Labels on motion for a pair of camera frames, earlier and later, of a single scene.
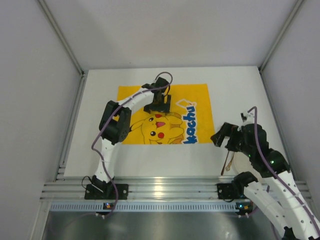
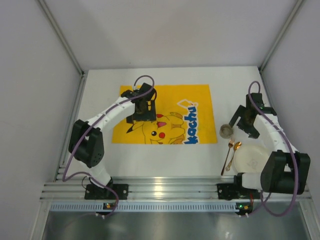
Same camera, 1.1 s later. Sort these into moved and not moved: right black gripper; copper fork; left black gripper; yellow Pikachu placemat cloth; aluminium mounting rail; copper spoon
Moved: right black gripper; left black gripper
Not moved: copper spoon; copper fork; aluminium mounting rail; yellow Pikachu placemat cloth
